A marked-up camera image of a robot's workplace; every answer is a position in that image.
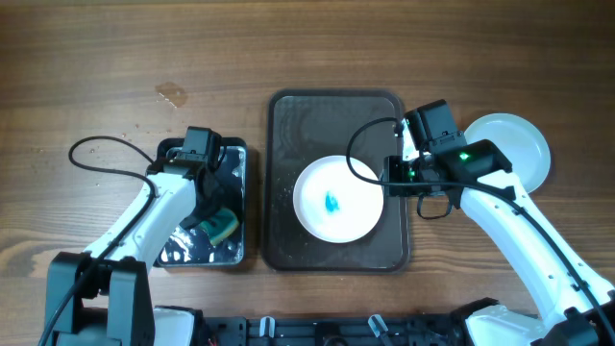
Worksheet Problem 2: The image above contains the green yellow sponge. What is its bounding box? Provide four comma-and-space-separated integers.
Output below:
199, 208, 239, 246

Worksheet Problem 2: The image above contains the white plate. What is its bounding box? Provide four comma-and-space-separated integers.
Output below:
464, 112, 552, 192
292, 156, 384, 243

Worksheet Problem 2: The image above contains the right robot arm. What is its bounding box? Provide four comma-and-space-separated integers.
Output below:
382, 140, 614, 345

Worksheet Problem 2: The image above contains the brown serving tray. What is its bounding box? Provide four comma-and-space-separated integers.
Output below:
260, 89, 411, 274

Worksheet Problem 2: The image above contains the white plate top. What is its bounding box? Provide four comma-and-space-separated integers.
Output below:
292, 156, 384, 243

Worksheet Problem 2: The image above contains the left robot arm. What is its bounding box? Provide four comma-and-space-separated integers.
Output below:
39, 159, 229, 345

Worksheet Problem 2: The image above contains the black water tray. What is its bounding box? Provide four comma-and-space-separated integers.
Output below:
154, 137, 248, 268

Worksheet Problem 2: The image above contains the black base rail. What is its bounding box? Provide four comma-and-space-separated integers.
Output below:
194, 314, 466, 346

